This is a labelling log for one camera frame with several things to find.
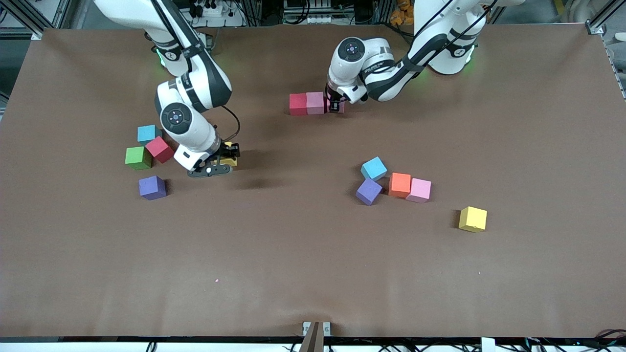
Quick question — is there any yellow foam cube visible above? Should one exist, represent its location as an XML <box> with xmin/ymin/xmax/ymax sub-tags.
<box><xmin>215</xmin><ymin>141</ymin><xmax>239</xmax><ymax>168</ymax></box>
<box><xmin>458</xmin><ymin>206</ymin><xmax>488</xmax><ymax>233</ymax></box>

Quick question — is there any light blue foam cube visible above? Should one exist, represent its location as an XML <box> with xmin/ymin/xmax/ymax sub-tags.
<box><xmin>360</xmin><ymin>156</ymin><xmax>388</xmax><ymax>181</ymax></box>
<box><xmin>137</xmin><ymin>125</ymin><xmax>163</xmax><ymax>145</ymax></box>

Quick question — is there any purple foam cube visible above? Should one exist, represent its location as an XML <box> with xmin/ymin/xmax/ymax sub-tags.
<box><xmin>138</xmin><ymin>176</ymin><xmax>167</xmax><ymax>201</ymax></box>
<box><xmin>356</xmin><ymin>178</ymin><xmax>383</xmax><ymax>206</ymax></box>

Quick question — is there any green foam cube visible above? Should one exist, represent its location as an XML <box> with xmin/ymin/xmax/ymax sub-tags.
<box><xmin>125</xmin><ymin>146</ymin><xmax>153</xmax><ymax>171</ymax></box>

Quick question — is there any orange foam cube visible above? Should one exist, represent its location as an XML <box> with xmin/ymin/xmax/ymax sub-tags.
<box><xmin>389</xmin><ymin>173</ymin><xmax>412</xmax><ymax>198</ymax></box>

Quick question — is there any pile of orange objects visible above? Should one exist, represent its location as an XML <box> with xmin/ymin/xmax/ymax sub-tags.
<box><xmin>390</xmin><ymin>0</ymin><xmax>416</xmax><ymax>26</ymax></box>

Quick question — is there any brown table cover sheet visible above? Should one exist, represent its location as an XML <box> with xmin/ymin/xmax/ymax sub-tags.
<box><xmin>0</xmin><ymin>22</ymin><xmax>626</xmax><ymax>339</ymax></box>

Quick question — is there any white power strip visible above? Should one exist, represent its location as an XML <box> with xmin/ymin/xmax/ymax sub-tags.
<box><xmin>196</xmin><ymin>0</ymin><xmax>223</xmax><ymax>17</ymax></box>

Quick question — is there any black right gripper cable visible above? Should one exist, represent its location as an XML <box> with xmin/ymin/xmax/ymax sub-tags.
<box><xmin>218</xmin><ymin>104</ymin><xmax>241</xmax><ymax>143</ymax></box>

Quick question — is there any metal bracket with post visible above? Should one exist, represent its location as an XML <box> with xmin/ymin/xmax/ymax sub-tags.
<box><xmin>299</xmin><ymin>321</ymin><xmax>332</xmax><ymax>352</ymax></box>

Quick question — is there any aluminium frame profile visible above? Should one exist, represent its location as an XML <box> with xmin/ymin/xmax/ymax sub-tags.
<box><xmin>0</xmin><ymin>0</ymin><xmax>81</xmax><ymax>31</ymax></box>
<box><xmin>584</xmin><ymin>0</ymin><xmax>626</xmax><ymax>30</ymax></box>

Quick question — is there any aluminium edge rail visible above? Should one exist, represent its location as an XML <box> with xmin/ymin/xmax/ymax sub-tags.
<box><xmin>605</xmin><ymin>40</ymin><xmax>626</xmax><ymax>102</ymax></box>

